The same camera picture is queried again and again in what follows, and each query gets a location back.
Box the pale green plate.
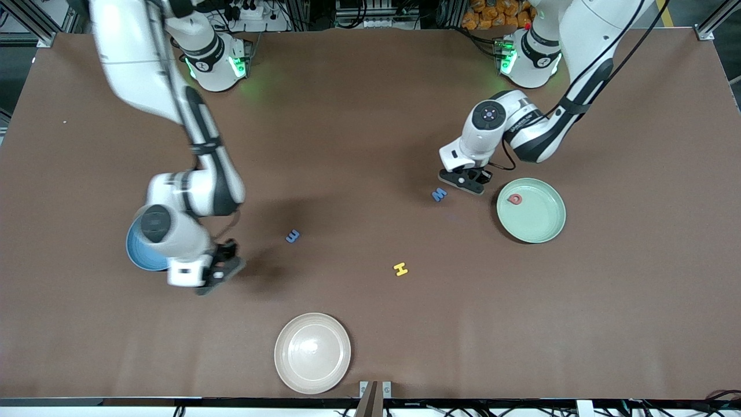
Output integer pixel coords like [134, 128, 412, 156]
[496, 178, 566, 244]

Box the blue plate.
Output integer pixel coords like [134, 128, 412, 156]
[126, 215, 174, 272]

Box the brown table cover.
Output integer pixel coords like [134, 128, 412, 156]
[0, 28, 741, 400]

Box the beige plate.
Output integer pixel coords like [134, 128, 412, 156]
[274, 313, 352, 396]

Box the orange mesh bag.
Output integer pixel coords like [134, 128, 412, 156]
[462, 0, 533, 31]

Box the white power strip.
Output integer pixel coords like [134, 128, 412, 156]
[229, 0, 290, 32]

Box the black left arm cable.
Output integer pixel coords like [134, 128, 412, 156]
[491, 0, 671, 173]

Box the white table edge rail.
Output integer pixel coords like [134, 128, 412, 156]
[0, 397, 741, 417]

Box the brown camera post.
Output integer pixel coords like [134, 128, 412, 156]
[354, 381, 384, 417]

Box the grey metal bracket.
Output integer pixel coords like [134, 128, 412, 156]
[359, 381, 392, 400]

